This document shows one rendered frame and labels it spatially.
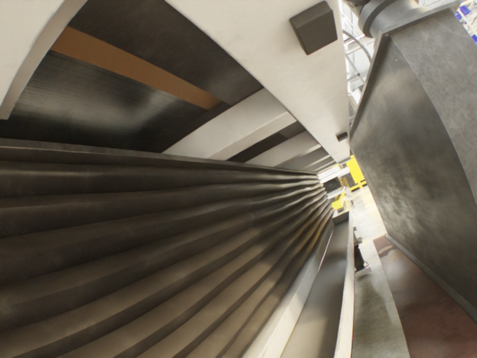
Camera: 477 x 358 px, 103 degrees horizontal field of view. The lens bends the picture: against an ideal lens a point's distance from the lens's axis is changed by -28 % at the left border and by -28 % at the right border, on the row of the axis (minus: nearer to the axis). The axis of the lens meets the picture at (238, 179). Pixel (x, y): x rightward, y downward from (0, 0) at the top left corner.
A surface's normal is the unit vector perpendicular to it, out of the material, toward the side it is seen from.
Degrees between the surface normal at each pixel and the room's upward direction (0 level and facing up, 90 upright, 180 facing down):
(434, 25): 90
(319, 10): 90
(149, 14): 180
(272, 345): 90
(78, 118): 180
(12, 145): 90
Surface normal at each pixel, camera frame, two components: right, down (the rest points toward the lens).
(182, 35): 0.39, 0.90
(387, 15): -0.76, 0.22
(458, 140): -0.33, -0.04
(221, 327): 0.06, -1.00
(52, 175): 0.91, 0.15
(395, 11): -0.63, 0.14
